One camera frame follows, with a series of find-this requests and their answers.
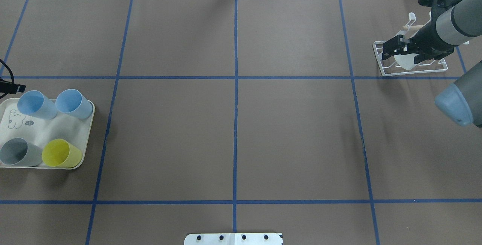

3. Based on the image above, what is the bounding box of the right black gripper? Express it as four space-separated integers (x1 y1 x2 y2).
381 22 456 64

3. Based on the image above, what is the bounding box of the white ikea cup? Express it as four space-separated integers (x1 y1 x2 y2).
394 30 425 70

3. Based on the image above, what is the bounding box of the light blue cup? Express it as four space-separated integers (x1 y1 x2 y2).
17 90 58 120
55 89 93 119

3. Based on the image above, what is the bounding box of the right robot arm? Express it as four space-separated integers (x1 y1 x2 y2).
372 0 482 127

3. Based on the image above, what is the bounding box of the yellow cup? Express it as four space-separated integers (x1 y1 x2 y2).
41 138 83 168

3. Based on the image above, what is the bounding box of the grey cup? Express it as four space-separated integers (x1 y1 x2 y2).
0 138 43 167

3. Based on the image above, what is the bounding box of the cream plastic tray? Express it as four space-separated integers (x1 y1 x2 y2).
0 98 95 170

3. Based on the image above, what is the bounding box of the white wire cup rack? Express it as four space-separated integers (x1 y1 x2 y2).
372 12 448 77

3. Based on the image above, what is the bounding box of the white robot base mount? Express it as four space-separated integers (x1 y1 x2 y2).
184 233 284 245

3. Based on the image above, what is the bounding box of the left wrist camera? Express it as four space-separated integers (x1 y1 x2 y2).
0 79 26 94

